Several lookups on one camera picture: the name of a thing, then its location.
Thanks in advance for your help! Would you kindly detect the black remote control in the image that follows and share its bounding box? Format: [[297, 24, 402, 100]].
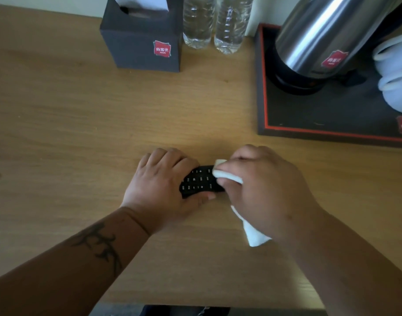
[[179, 165, 226, 199]]

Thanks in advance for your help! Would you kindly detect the clear water bottle blue label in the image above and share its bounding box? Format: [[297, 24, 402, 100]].
[[214, 0, 256, 55], [182, 0, 218, 50]]

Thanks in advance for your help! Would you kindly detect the white mug red label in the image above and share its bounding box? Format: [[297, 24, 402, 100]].
[[372, 39, 402, 76], [378, 66, 402, 114]]

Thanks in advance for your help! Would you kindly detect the white tissue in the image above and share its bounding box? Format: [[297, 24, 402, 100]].
[[112, 0, 169, 12]]

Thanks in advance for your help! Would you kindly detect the person's right forearm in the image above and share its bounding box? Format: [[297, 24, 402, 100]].
[[279, 210, 402, 316]]

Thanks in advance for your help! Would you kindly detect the black kettle base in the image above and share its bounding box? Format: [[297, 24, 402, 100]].
[[270, 49, 330, 96]]

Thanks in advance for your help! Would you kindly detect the steel electric kettle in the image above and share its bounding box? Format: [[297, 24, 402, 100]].
[[275, 0, 402, 79]]

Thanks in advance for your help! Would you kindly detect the black power plug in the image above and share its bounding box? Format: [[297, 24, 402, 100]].
[[344, 69, 368, 88]]

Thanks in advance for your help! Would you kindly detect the person's right black shoe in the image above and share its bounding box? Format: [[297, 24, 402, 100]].
[[197, 305, 231, 316]]

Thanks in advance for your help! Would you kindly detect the person's left hand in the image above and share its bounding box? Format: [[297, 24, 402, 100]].
[[120, 147, 217, 237]]

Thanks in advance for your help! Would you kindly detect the person's right hand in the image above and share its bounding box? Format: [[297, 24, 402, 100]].
[[215, 144, 328, 242]]

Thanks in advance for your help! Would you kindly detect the white paper card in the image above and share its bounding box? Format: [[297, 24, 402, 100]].
[[244, 0, 264, 37]]

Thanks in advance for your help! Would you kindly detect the person's left forearm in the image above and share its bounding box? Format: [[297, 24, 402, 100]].
[[0, 206, 150, 316]]

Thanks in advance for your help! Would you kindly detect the black tray with red rim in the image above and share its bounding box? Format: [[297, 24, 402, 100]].
[[257, 22, 402, 149]]

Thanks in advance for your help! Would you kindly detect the dark grey tissue box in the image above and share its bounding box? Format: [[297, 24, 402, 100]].
[[99, 0, 183, 73]]

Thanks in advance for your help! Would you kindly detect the pale yellow cloth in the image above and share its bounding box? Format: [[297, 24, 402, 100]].
[[212, 159, 272, 248]]

